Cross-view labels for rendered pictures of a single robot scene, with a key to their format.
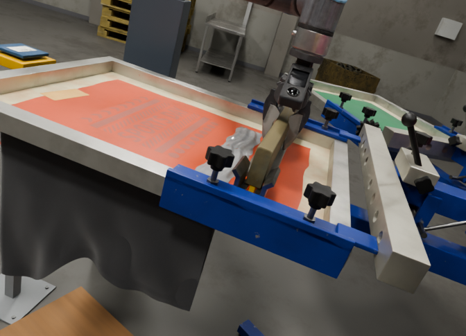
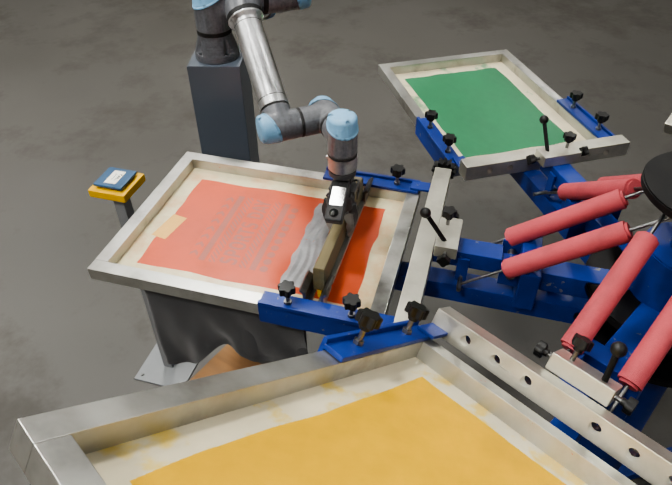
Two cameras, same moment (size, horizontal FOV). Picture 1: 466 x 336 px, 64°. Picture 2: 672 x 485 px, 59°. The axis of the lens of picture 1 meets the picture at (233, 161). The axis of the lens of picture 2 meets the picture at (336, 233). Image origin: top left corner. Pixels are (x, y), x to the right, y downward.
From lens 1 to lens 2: 0.95 m
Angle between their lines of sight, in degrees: 18
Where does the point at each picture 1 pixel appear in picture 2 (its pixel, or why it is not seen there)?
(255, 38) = not seen: outside the picture
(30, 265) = (187, 354)
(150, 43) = (219, 111)
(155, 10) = (214, 81)
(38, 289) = not seen: hidden behind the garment
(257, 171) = (318, 281)
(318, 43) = (345, 168)
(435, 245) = (479, 288)
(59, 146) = (187, 294)
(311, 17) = (333, 153)
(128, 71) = (209, 165)
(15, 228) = (169, 334)
